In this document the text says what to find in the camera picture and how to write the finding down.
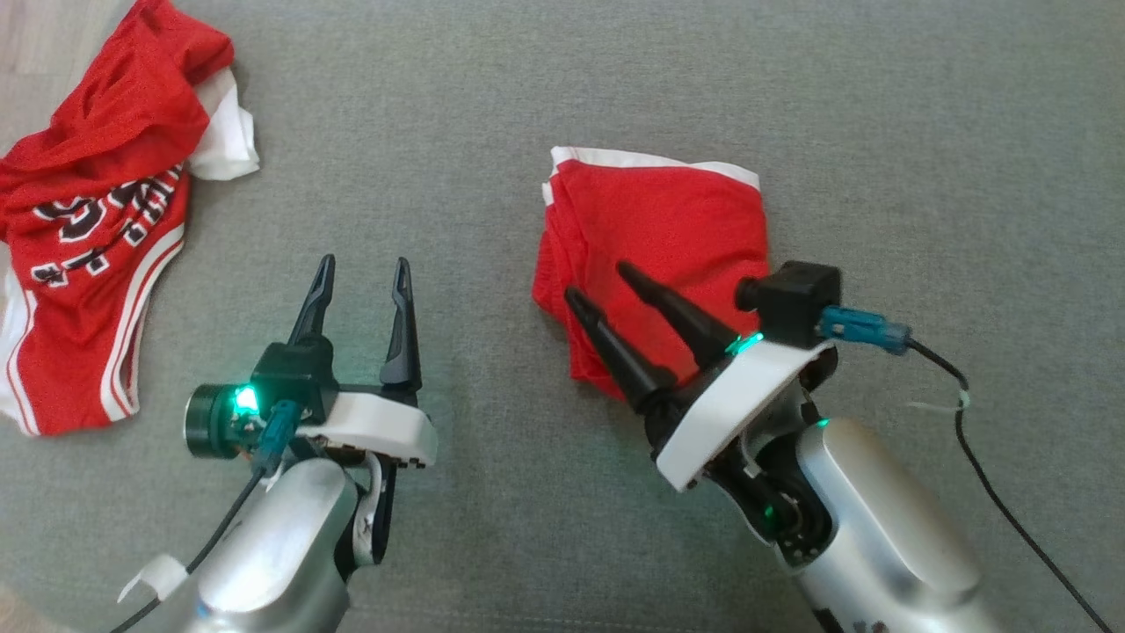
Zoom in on red shorts with white trim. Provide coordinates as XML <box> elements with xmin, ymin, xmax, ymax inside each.
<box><xmin>532</xmin><ymin>146</ymin><xmax>772</xmax><ymax>401</ymax></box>

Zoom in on black left cable, blue plug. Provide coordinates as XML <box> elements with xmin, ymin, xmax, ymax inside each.
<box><xmin>110</xmin><ymin>400</ymin><xmax>301</xmax><ymax>633</ymax></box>

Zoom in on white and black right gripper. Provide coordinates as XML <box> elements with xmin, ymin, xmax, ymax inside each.
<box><xmin>563</xmin><ymin>260</ymin><xmax>836</xmax><ymax>493</ymax></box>

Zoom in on red basketball jersey with number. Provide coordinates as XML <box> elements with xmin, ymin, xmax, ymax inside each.
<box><xmin>0</xmin><ymin>0</ymin><xmax>261</xmax><ymax>438</ymax></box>

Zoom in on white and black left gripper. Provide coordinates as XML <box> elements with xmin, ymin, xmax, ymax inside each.
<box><xmin>183</xmin><ymin>254</ymin><xmax>439</xmax><ymax>469</ymax></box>

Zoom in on grey fabric sofa seat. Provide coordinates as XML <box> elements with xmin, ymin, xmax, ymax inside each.
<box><xmin>0</xmin><ymin>0</ymin><xmax>1125</xmax><ymax>633</ymax></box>

